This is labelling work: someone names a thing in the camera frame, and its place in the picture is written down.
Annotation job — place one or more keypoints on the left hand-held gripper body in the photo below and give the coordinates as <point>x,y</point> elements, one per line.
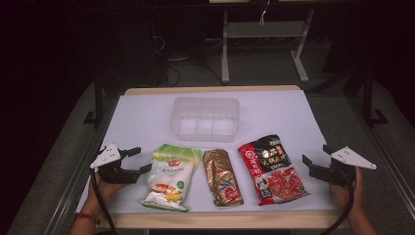
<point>109,173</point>

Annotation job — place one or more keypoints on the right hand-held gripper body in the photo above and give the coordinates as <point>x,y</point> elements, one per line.
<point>349,160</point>

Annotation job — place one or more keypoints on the white and green food packet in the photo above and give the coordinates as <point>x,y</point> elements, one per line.
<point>171,176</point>

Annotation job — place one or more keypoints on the black and red food packet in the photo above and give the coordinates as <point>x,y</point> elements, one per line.
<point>275,169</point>

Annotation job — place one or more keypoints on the gold and brown food packet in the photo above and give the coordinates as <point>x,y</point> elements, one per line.
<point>222,178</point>

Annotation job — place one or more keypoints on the clear plastic container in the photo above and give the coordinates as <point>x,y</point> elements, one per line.
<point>205,119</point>

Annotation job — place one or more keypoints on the person's left hand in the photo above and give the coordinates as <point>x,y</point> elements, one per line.
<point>109,192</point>

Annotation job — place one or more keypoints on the person's right hand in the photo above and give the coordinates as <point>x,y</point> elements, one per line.
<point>342,196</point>

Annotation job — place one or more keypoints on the white table mat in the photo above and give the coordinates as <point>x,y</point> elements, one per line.
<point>147,114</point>

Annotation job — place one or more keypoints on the black metal stand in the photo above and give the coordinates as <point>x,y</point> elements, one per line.
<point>368,98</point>
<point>98,101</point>

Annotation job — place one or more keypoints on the white metal frame desk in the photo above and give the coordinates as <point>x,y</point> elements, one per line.
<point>266,29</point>

